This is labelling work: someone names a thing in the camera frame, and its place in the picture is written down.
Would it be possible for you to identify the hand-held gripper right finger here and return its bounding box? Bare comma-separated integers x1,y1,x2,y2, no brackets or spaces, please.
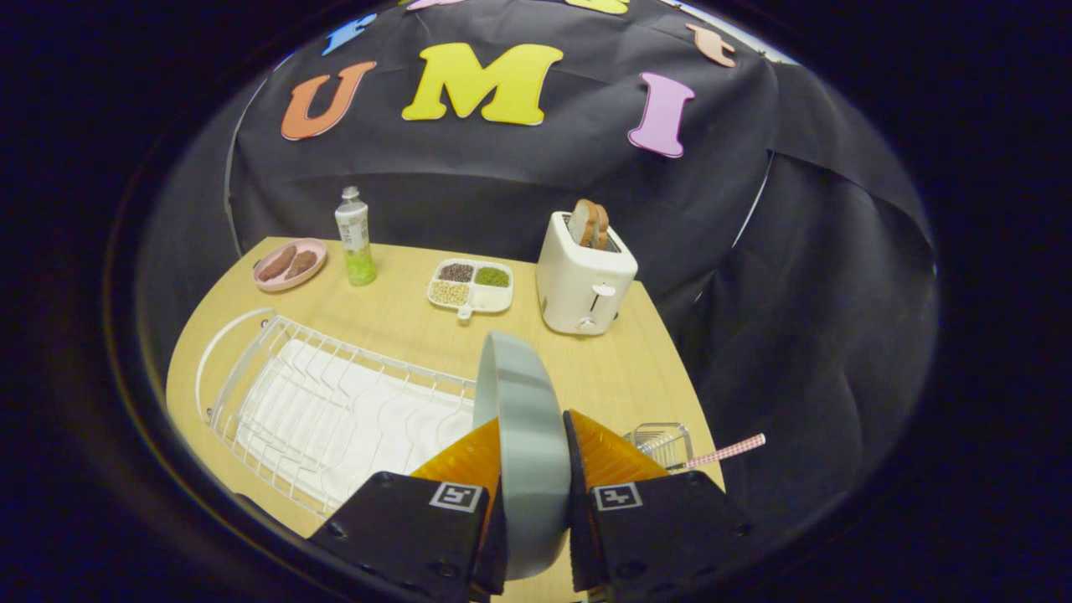
563,409,752,603

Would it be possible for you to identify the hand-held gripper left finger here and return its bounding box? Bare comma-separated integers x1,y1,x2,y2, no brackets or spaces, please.
307,417,508,603

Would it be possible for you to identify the metal wire basket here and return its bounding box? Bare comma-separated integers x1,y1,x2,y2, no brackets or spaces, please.
624,422,694,472

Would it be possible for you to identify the spoon with checkered handle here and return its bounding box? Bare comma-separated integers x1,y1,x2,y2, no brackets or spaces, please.
683,433,766,470

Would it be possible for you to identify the pale green plate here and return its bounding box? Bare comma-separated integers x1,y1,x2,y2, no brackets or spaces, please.
472,331,573,581

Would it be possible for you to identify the white wire dish rack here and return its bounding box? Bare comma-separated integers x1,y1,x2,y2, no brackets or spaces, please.
195,307,478,518

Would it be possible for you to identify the pink plate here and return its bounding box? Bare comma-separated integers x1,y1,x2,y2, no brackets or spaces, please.
253,238,328,292

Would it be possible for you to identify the white drip tray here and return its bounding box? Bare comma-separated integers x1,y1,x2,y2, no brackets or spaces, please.
234,338,477,503

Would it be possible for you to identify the white divided tray with beans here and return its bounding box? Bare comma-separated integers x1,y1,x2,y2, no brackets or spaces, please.
426,258,514,321

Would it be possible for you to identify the white toaster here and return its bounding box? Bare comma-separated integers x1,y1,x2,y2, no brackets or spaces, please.
536,211,639,337

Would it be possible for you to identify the green drink bottle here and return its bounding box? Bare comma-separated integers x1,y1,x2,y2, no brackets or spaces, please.
335,186,378,287

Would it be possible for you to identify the black backdrop cloth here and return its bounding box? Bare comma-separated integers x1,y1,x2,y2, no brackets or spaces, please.
138,0,939,537

